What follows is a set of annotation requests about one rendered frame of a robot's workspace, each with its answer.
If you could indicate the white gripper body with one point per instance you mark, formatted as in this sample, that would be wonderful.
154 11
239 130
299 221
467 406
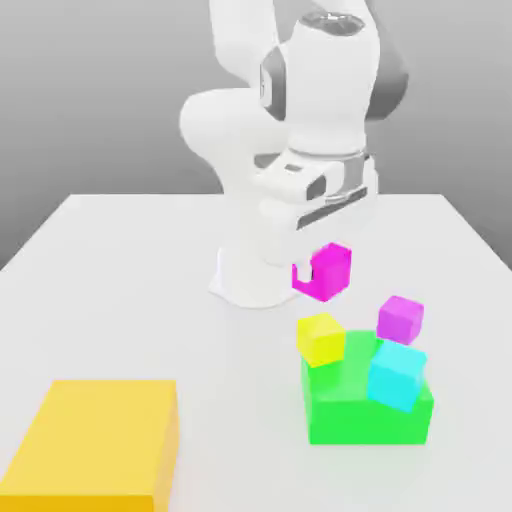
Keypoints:
340 226

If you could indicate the large green box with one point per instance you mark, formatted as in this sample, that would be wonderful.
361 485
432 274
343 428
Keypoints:
352 416

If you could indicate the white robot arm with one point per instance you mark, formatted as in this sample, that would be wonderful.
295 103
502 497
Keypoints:
240 132

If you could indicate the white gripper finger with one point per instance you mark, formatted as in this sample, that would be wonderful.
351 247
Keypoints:
305 270

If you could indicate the small magenta cube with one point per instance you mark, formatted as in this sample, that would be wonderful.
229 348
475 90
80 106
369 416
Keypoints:
332 272

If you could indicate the small yellow cube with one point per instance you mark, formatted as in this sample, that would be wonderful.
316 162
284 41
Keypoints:
320 340

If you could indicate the small cyan cube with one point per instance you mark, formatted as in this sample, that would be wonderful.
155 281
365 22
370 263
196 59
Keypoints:
396 376

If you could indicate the large yellow box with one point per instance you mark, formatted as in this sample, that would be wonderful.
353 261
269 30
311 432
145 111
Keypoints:
88 440

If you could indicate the small violet cube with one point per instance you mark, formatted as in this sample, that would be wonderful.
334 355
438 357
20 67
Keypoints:
400 320

